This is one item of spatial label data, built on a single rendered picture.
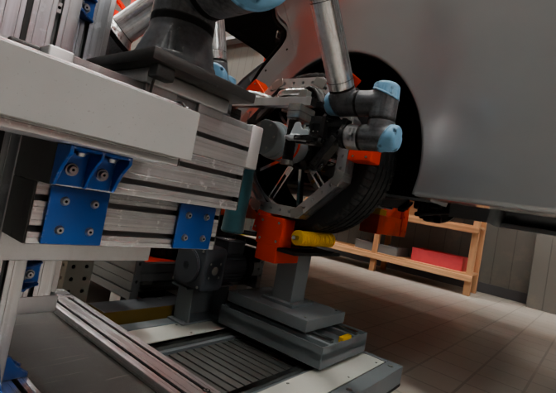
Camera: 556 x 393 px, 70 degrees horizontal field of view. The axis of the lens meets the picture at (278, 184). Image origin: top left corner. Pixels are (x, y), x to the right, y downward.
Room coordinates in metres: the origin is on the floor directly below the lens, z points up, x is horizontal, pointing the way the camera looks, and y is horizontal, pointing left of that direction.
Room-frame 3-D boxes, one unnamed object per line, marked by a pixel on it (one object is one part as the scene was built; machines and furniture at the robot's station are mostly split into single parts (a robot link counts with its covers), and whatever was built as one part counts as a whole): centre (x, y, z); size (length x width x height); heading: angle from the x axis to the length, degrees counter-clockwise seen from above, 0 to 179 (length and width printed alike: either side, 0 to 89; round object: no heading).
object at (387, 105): (1.11, -0.24, 0.95); 0.11 x 0.08 x 0.11; 50
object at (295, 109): (1.30, -0.03, 0.93); 0.09 x 0.05 x 0.05; 142
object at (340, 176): (1.57, -0.02, 0.85); 0.54 x 0.07 x 0.54; 52
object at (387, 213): (3.55, -0.97, 0.69); 0.52 x 0.17 x 0.35; 142
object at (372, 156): (1.38, -0.28, 0.85); 0.09 x 0.08 x 0.07; 52
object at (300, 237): (1.58, -0.18, 0.51); 0.29 x 0.06 x 0.06; 142
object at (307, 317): (1.71, -0.13, 0.32); 0.40 x 0.30 x 0.28; 52
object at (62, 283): (1.54, 0.71, 0.21); 0.10 x 0.10 x 0.42; 52
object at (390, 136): (1.10, -0.25, 0.85); 0.11 x 0.08 x 0.09; 53
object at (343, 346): (1.68, -0.16, 0.13); 0.50 x 0.36 x 0.10; 52
